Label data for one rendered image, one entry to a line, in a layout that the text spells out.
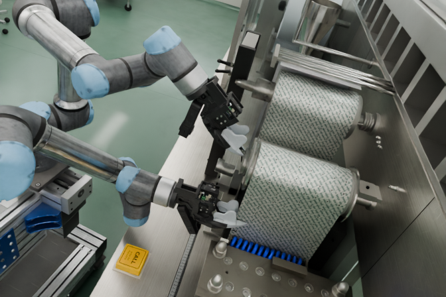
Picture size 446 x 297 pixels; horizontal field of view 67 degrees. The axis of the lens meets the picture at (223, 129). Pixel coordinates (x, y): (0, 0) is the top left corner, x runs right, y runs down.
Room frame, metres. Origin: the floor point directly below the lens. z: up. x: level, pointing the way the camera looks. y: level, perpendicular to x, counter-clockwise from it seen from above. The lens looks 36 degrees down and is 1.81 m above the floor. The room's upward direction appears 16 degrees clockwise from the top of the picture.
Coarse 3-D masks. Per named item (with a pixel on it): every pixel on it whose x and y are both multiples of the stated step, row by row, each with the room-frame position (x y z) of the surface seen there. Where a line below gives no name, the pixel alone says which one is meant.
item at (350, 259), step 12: (336, 156) 1.05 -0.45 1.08; (348, 216) 0.72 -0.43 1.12; (348, 228) 0.68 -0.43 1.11; (348, 240) 0.64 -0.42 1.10; (336, 252) 0.66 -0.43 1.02; (348, 252) 0.61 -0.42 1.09; (336, 264) 0.62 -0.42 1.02; (348, 264) 0.61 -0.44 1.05; (324, 276) 0.63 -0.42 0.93; (336, 276) 0.61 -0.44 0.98
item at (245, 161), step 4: (248, 148) 0.68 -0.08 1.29; (252, 148) 0.69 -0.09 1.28; (248, 152) 0.66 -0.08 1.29; (244, 156) 0.65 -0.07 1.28; (248, 156) 0.65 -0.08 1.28; (244, 160) 0.64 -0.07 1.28; (248, 160) 0.65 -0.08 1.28; (244, 164) 0.64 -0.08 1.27; (248, 164) 0.64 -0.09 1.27; (240, 168) 0.64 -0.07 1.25; (244, 168) 0.64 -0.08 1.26; (240, 172) 0.64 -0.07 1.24; (244, 172) 0.63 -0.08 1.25
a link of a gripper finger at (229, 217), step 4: (216, 212) 0.59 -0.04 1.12; (228, 212) 0.59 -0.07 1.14; (232, 212) 0.59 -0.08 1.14; (216, 216) 0.59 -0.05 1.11; (220, 216) 0.59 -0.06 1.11; (224, 216) 0.59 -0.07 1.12; (228, 216) 0.59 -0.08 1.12; (232, 216) 0.59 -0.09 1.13; (216, 220) 0.58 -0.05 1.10; (220, 220) 0.59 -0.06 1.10; (224, 220) 0.59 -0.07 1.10; (228, 220) 0.59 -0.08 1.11; (232, 220) 0.59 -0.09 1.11; (236, 220) 0.60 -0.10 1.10; (240, 220) 0.61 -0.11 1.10; (228, 224) 0.58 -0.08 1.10; (232, 224) 0.58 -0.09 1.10; (236, 224) 0.59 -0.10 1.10; (240, 224) 0.59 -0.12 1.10; (244, 224) 0.60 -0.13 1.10
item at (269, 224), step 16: (240, 208) 0.61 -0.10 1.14; (256, 208) 0.60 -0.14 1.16; (272, 208) 0.60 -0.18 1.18; (288, 208) 0.60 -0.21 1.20; (256, 224) 0.60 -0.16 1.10; (272, 224) 0.60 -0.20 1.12; (288, 224) 0.60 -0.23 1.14; (304, 224) 0.60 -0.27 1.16; (320, 224) 0.60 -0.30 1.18; (256, 240) 0.60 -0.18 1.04; (272, 240) 0.60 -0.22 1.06; (288, 240) 0.60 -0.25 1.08; (304, 240) 0.60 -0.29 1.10; (320, 240) 0.60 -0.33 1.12; (304, 256) 0.60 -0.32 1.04
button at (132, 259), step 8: (128, 248) 0.54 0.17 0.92; (136, 248) 0.55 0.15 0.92; (120, 256) 0.52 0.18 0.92; (128, 256) 0.52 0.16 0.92; (136, 256) 0.53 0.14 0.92; (144, 256) 0.53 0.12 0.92; (120, 264) 0.49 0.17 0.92; (128, 264) 0.50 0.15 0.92; (136, 264) 0.51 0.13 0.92; (136, 272) 0.49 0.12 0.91
